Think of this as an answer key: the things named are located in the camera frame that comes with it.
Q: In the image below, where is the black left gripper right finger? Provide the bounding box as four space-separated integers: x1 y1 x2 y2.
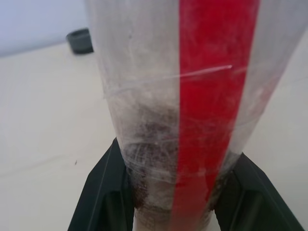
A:
215 152 305 231

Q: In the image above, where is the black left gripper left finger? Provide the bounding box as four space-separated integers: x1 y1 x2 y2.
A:
66 137 134 231

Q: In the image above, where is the clear bottle with red stripe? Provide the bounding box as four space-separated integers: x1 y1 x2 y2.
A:
84 0 307 231

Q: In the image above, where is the grey tape roll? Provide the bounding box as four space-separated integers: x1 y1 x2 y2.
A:
66 28 94 54

